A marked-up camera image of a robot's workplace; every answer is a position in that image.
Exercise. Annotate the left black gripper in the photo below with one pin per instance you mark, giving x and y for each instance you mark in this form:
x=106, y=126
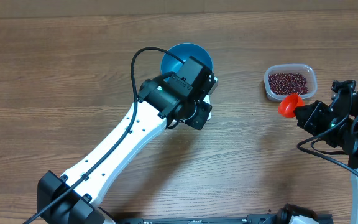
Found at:
x=204, y=111

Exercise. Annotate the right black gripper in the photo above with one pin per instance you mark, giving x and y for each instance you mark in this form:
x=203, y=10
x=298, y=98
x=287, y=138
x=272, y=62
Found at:
x=305, y=115

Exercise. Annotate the red measuring scoop blue handle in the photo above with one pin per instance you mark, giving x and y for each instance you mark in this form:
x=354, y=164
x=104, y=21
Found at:
x=288, y=104

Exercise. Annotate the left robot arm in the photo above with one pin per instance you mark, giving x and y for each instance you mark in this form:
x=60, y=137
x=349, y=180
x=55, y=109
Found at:
x=76, y=195

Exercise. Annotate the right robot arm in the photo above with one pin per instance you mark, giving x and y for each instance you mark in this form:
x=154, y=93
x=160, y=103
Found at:
x=337, y=125

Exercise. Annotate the blue plastic bowl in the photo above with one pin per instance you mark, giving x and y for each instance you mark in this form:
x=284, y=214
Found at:
x=184, y=51

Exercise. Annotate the red adzuki beans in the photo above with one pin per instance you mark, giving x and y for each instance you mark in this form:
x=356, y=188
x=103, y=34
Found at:
x=288, y=83

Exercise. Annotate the clear plastic container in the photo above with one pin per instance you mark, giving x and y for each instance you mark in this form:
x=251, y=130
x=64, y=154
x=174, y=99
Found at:
x=303, y=69

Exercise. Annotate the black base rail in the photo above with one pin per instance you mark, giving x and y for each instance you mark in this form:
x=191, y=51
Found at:
x=289, y=214

